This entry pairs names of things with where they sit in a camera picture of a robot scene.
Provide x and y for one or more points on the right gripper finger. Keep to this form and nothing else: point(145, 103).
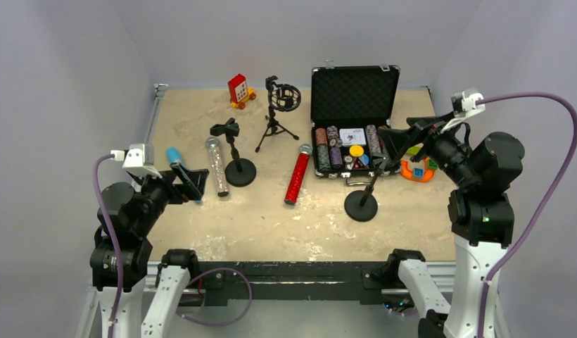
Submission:
point(427, 122)
point(397, 142)

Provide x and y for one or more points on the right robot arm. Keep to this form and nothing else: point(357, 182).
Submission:
point(482, 222)

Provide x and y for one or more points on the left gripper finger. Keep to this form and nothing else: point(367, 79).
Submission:
point(180, 172)
point(197, 180)

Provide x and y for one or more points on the clip microphone stand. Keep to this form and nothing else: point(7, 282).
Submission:
point(240, 172)
point(360, 205)

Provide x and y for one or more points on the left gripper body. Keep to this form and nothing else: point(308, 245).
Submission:
point(177, 185)

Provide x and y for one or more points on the red glitter microphone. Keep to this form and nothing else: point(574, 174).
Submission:
point(299, 170)

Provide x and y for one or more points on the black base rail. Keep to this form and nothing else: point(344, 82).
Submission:
point(297, 281)

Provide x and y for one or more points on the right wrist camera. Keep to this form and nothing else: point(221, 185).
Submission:
point(465, 105)

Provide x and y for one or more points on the silver glitter microphone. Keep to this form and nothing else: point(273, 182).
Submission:
point(213, 146)

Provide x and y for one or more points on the black poker chip case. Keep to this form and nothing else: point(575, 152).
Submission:
point(356, 96)

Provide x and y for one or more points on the white card deck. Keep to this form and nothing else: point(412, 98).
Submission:
point(352, 136)

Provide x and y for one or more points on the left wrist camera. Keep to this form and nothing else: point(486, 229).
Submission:
point(137, 160)

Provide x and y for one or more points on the red yellow toy block car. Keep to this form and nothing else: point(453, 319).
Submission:
point(239, 91)

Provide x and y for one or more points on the tripod shock mount stand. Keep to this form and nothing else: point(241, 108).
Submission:
point(281, 98)

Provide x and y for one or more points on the yellow poker chip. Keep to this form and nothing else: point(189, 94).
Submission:
point(356, 151)

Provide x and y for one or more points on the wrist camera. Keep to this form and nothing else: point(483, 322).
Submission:
point(137, 160)
point(465, 105)

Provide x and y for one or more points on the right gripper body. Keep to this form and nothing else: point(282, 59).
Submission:
point(425, 139)

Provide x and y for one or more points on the blue toy microphone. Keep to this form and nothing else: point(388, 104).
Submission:
point(173, 155)

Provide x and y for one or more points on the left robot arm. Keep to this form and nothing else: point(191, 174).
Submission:
point(119, 261)

